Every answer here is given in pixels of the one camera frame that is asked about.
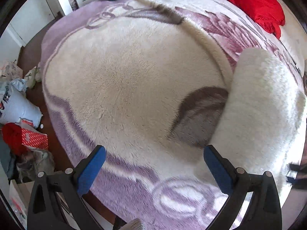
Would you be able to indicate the white wardrobe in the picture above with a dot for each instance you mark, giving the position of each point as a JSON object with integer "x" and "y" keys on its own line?
{"x": 21, "y": 20}

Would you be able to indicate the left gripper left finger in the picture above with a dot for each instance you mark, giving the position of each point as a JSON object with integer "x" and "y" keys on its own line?
{"x": 45, "y": 212}

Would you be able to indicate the white fluffy fleece garment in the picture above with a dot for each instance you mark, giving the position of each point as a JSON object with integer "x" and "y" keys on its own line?
{"x": 259, "y": 123}

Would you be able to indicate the white plastic bag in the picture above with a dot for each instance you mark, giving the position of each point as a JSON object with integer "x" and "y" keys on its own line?
{"x": 15, "y": 107}

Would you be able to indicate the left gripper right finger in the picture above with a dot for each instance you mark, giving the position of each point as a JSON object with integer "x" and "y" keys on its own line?
{"x": 264, "y": 209}

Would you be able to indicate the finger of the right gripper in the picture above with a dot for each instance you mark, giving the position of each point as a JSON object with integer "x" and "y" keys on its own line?
{"x": 297, "y": 176}

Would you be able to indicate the red dotted gift box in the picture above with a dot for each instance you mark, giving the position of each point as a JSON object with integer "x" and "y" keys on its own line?
{"x": 34, "y": 139}

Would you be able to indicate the white pillow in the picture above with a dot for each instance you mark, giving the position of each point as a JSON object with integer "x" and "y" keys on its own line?
{"x": 293, "y": 38}

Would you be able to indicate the floral plush bed blanket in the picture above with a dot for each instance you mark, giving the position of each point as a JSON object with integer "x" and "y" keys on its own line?
{"x": 121, "y": 74}

